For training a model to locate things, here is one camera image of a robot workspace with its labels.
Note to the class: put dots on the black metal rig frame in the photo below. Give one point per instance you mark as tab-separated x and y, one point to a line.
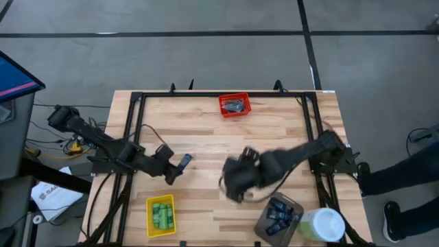
192	94

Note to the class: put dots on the white tape roll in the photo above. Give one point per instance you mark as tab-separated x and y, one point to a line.
37	219

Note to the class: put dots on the black puff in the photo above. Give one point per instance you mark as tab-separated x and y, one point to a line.
234	106

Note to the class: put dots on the dark grey device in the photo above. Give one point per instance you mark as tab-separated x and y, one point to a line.
425	135

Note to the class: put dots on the dark blue toiletry tube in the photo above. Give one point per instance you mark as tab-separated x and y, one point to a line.
185	161
278	215
276	227
281	205

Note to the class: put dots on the white lidded green canister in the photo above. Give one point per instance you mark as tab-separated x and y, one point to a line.
324	224

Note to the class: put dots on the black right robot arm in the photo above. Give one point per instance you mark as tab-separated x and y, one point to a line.
308	149

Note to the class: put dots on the grey cabinet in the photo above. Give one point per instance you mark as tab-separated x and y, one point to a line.
13	137

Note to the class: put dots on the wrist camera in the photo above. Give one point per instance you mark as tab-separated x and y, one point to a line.
164	151
250	155

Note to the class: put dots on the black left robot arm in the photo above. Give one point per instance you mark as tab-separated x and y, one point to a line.
103	140

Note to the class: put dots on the red plastic basket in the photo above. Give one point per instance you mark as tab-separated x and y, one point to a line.
235	118

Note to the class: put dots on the white printed paper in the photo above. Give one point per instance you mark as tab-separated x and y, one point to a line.
55	199

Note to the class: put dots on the grey plastic tray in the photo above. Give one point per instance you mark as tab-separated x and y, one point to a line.
262	230

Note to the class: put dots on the blue screen monitor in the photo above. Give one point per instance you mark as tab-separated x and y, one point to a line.
13	77

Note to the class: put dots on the green travel bottle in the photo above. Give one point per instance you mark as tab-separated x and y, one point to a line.
163	217
170	217
156	215

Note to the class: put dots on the yellow plastic basket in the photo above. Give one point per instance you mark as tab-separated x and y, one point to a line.
150	219

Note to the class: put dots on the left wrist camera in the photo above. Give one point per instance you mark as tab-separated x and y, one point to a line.
164	151

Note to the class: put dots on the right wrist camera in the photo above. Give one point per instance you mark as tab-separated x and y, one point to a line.
250	155

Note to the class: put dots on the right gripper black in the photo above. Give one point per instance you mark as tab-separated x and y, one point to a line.
240	175

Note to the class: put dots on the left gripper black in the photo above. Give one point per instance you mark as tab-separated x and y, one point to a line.
164	169

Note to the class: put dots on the person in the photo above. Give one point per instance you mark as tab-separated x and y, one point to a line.
404	171

